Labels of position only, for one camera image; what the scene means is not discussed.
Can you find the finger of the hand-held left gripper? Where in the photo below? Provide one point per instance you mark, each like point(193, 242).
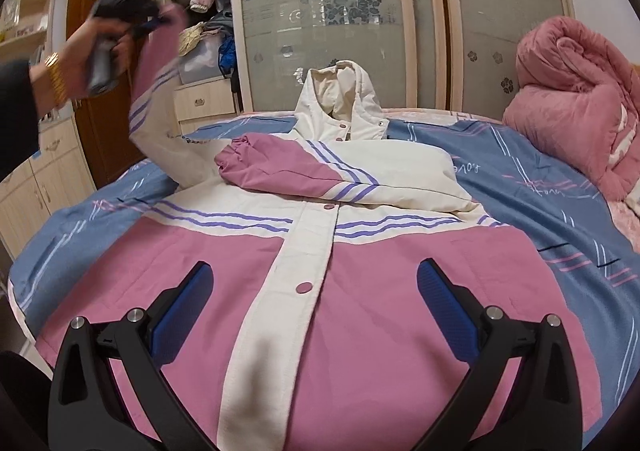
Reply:
point(150, 24)

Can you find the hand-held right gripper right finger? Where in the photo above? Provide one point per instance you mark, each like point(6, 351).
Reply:
point(446, 313)

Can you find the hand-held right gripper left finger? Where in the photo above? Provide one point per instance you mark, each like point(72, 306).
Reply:
point(180, 313)

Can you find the pink and white jacket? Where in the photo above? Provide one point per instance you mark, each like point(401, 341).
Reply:
point(375, 311)

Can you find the grey clothes pile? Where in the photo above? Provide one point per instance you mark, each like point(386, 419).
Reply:
point(219, 26)

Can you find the person's left hand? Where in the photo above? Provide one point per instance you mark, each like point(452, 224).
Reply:
point(75, 53)

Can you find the beige lace cloth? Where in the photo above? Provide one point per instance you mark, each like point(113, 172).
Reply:
point(191, 38)

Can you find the clear storage box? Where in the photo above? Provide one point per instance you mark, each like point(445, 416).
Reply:
point(200, 63)

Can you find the blue cloth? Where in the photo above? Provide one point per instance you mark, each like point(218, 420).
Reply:
point(227, 56)

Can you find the wardrobe drawer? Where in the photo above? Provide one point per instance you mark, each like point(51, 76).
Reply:
point(205, 101)

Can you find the light wood bookshelf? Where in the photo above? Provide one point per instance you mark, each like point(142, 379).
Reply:
point(25, 26)

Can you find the gold wrist watch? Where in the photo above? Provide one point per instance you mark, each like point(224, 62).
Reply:
point(56, 81)

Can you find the blue striped bed sheet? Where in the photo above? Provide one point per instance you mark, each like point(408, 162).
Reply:
point(525, 231)

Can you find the brown wooden door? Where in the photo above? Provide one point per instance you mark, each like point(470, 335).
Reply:
point(107, 131)

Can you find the light wood low cabinet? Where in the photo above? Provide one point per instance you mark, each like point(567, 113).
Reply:
point(45, 191)

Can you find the person's dark clothing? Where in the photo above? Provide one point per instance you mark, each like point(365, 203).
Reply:
point(22, 406)

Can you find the frosted sliding door large flowers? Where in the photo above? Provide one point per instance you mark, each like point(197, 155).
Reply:
point(340, 31)

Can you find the pink floral mattress cover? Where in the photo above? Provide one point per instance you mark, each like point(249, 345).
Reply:
point(627, 231)

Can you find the light wood wardrobe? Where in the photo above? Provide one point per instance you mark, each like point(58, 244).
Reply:
point(350, 6)

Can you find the pink rolled quilt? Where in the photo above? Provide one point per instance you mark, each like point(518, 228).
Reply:
point(565, 96)

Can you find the frosted sliding door small flowers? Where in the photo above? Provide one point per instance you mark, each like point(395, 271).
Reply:
point(500, 6)

